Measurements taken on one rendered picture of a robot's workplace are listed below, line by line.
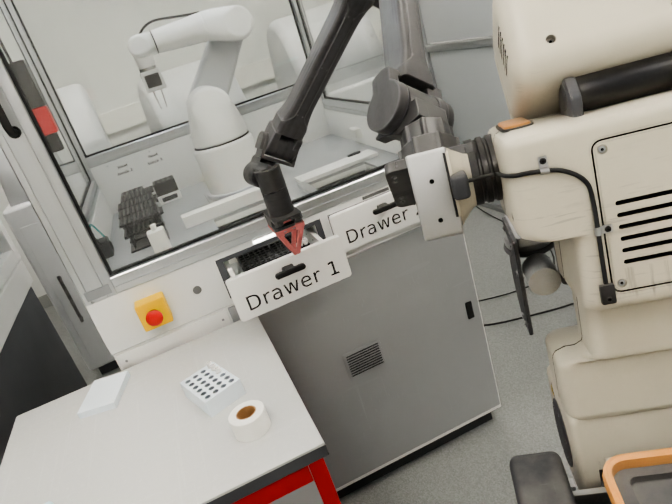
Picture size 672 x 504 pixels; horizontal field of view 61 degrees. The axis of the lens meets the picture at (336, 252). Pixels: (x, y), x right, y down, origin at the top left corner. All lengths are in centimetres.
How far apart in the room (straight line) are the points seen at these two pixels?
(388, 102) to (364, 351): 101
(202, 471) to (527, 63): 83
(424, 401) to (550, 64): 137
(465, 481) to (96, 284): 123
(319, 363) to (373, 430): 32
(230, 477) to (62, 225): 71
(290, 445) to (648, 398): 57
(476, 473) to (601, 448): 107
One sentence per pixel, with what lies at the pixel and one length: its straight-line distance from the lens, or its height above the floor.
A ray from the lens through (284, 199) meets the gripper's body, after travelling 123.
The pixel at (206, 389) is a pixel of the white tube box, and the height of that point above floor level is 80.
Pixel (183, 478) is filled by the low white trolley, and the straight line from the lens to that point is 110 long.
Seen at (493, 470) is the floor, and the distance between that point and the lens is 195.
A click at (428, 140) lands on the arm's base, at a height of 123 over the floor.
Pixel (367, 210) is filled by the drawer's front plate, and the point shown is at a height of 91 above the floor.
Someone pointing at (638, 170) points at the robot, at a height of 117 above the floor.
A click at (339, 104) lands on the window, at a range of 149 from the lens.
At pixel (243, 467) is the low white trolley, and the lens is 105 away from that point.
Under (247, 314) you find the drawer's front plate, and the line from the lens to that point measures 135.
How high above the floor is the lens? 141
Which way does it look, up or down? 23 degrees down
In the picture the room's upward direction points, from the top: 18 degrees counter-clockwise
